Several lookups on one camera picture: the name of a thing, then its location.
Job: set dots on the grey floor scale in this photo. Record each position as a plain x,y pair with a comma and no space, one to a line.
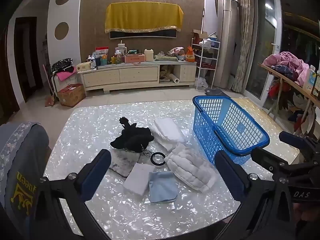
215,92

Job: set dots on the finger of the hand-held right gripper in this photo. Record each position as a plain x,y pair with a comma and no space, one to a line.
293,139
265,157

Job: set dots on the blue plastic basket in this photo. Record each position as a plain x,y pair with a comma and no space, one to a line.
220,120

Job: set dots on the chair with blue cover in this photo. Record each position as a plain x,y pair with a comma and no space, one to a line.
20,160

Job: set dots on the brown cardboard box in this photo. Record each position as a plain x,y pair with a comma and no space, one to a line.
71,96

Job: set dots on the red and white bag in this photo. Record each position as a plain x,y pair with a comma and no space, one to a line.
102,53

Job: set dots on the patterned curtain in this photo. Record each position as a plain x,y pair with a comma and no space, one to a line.
243,35

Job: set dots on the black plush toy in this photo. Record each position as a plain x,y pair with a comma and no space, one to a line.
132,137

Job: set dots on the broom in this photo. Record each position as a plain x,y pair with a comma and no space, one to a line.
49,102

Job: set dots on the black floral bag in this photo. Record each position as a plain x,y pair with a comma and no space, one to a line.
62,64

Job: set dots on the white plastic bag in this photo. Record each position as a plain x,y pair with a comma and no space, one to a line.
201,82

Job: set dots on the white paper roll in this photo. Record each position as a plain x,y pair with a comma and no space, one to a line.
175,79

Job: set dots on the standing air conditioner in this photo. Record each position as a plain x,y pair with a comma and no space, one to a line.
225,42

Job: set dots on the grey stained cloth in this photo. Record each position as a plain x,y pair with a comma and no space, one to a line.
125,163

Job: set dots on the orange bag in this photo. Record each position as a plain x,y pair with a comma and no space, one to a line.
190,56

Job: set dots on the white and blue carton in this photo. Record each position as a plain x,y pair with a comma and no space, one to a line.
309,78

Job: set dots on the light blue cloth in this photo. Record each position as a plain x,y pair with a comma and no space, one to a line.
162,187

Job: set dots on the pink folded cloth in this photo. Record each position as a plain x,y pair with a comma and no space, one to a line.
65,75

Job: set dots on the pink storage box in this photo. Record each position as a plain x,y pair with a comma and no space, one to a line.
135,58

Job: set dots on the open cardboard box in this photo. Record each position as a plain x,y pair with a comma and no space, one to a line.
200,35

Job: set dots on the pink clothes pile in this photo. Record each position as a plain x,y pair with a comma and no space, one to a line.
297,62

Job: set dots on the glass sliding door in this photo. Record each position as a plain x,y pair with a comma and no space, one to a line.
265,50

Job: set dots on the yellow television cover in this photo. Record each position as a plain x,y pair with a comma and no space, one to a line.
142,15

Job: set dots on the white ribbed towel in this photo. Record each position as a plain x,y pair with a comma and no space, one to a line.
190,167

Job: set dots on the white fluffy folded towel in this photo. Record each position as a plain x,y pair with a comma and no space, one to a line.
166,130

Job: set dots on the metal keyring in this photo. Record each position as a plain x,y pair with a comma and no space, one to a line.
146,152

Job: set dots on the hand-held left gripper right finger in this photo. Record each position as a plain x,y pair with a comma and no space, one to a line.
233,180

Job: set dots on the cream television cabinet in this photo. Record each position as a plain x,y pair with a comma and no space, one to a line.
137,74

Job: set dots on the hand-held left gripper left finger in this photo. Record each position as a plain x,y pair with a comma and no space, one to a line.
93,177

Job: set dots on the white plastic jug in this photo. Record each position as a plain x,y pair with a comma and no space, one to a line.
149,55

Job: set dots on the beige tissue box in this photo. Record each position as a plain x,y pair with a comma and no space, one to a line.
83,67

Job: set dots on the white metal rack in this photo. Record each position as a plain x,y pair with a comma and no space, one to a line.
217,55

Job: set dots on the wooden clothes rack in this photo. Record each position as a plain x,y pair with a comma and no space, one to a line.
287,81

